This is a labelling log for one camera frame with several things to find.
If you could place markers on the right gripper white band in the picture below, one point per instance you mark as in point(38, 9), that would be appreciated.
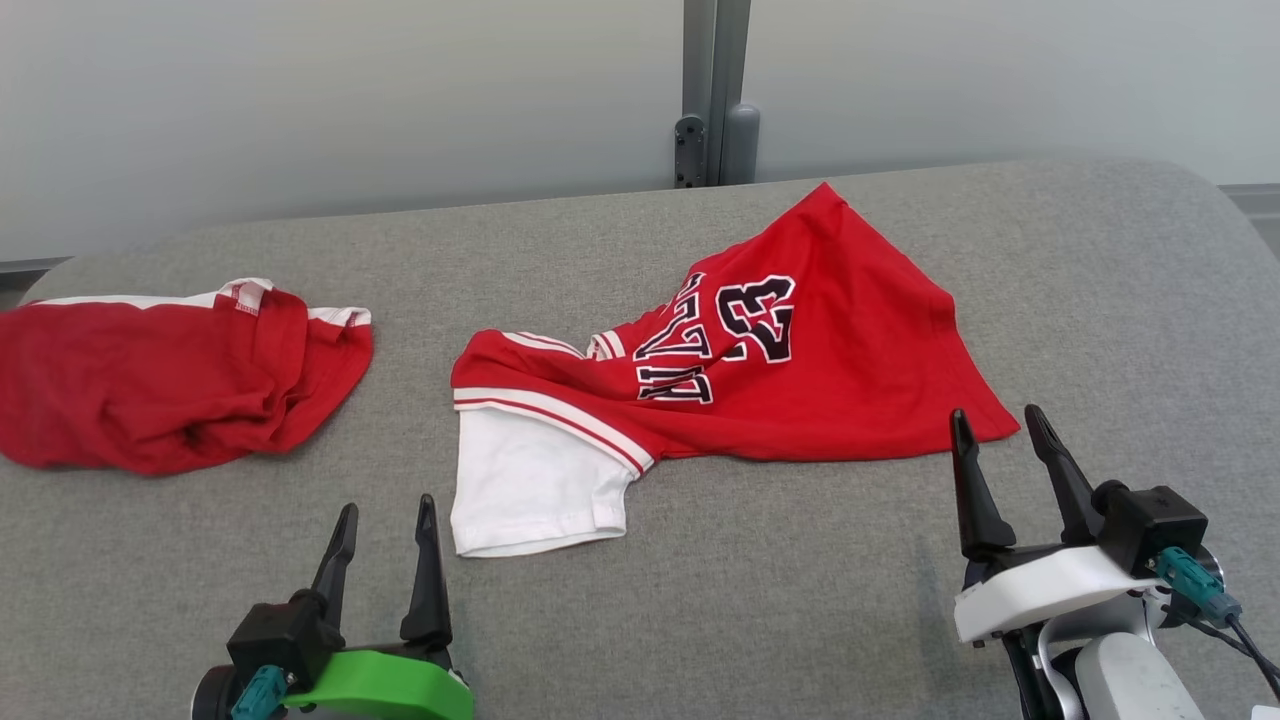
point(1040, 590)

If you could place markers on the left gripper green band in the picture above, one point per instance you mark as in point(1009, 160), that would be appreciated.
point(390, 685)

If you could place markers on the red jersey number 23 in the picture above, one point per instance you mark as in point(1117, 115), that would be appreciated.
point(840, 380)

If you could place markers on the red shorts white stripe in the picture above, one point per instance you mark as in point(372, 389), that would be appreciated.
point(130, 390)

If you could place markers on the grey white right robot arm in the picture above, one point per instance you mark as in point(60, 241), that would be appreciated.
point(1130, 680)

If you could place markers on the grey fabric sofa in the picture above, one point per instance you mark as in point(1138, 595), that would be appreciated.
point(750, 600)

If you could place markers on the grey round-topped cylinder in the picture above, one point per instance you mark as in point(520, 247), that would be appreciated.
point(741, 145)

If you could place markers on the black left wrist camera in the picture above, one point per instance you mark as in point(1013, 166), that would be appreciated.
point(280, 635)

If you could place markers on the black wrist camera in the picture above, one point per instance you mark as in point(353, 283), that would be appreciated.
point(280, 635)
point(1160, 520)

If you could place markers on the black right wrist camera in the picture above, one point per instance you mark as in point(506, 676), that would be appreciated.
point(1160, 520)

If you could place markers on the grey metal wall rail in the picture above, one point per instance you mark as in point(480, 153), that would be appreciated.
point(1250, 198)
point(30, 266)

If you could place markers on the dark grey hinge bracket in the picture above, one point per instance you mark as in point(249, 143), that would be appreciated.
point(690, 150)

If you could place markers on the grey metal wall post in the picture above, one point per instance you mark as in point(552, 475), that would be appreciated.
point(715, 50)

